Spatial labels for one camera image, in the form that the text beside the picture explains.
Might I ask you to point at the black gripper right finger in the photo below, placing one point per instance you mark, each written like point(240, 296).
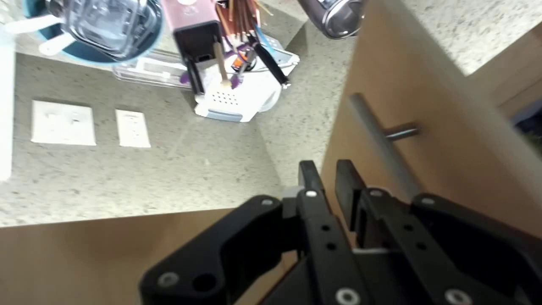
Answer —
point(399, 260)

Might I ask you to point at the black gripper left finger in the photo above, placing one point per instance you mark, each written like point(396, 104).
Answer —
point(326, 272)

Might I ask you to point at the silver cabinet door handle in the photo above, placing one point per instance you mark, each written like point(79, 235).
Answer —
point(385, 142)

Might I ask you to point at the wooden cabinet door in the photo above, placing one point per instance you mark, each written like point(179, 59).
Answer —
point(463, 150)

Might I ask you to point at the white storage container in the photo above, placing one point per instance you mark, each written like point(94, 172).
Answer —
point(252, 89)

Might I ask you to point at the black electric kettle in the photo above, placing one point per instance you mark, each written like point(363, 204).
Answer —
point(336, 20)

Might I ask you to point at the pink knife block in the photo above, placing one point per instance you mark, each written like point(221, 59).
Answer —
point(196, 28)

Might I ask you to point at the glass container with lid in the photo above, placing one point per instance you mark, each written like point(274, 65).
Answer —
point(106, 32)

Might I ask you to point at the white wall outlet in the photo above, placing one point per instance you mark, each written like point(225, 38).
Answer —
point(133, 130)

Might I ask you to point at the white light switch plate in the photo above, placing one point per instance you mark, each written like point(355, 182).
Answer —
point(62, 125)

